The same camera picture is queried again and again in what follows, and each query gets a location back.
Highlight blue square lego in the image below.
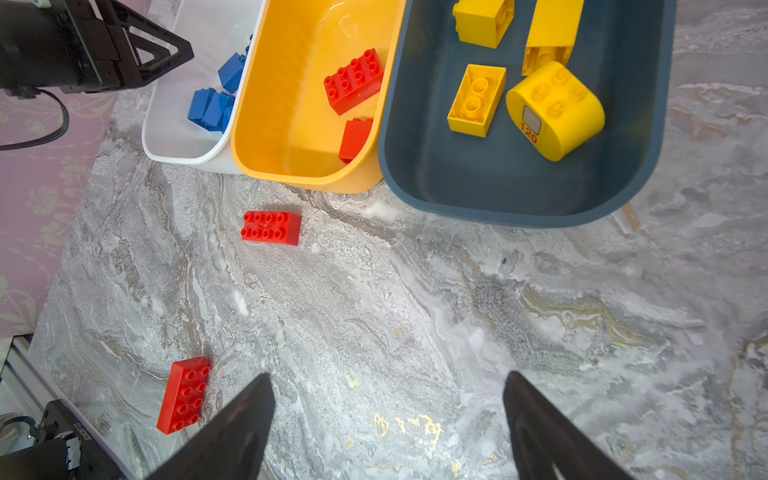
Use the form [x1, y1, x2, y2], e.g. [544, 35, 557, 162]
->
[188, 88, 216, 126]

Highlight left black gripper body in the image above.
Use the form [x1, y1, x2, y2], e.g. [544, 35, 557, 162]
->
[1, 1, 129, 96]

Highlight yellow long lego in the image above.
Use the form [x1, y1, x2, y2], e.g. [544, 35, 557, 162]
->
[505, 61, 606, 162]

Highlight dark teal plastic container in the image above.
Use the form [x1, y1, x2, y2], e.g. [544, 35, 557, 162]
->
[378, 1, 677, 228]

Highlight small yellow lego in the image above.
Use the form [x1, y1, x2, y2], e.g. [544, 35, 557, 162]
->
[447, 64, 507, 138]

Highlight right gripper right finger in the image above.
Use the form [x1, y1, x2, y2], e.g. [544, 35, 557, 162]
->
[503, 371, 632, 480]

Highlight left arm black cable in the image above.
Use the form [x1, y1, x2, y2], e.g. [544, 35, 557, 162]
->
[0, 86, 71, 152]

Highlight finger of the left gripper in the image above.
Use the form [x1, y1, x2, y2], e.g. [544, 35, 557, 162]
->
[95, 1, 194, 87]

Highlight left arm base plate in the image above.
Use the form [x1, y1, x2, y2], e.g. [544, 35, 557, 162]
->
[1, 400, 124, 479]

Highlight small red lego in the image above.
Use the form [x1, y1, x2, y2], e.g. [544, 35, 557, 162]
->
[338, 118, 373, 164]

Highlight red long lego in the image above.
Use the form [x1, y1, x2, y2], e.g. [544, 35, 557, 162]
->
[323, 49, 384, 116]

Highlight white plastic container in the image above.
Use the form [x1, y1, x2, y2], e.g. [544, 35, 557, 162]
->
[142, 1, 265, 174]

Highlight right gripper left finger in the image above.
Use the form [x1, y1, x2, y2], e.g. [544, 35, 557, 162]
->
[149, 373, 276, 480]

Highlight aluminium front rail frame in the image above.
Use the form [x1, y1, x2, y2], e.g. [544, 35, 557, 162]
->
[1, 335, 71, 423]

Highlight yellow plastic container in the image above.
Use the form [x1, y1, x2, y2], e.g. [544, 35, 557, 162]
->
[231, 1, 406, 194]

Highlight blue long lego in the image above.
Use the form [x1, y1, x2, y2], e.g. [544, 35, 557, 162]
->
[218, 53, 246, 94]

